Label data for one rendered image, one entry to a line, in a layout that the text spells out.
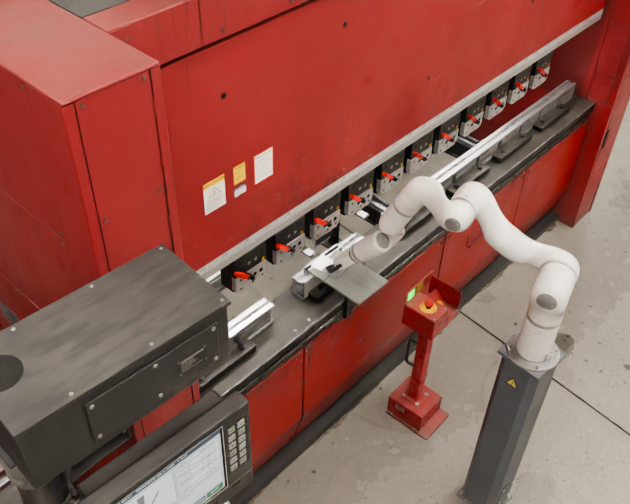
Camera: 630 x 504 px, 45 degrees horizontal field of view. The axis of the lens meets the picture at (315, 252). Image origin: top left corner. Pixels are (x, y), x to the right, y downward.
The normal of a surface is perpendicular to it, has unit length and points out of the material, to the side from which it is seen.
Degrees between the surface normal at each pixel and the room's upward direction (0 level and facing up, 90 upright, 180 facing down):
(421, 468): 0
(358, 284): 0
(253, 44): 90
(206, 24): 90
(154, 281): 0
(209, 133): 90
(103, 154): 90
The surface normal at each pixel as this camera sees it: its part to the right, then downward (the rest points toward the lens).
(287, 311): 0.03, -0.74
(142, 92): 0.73, 0.47
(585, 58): -0.68, 0.48
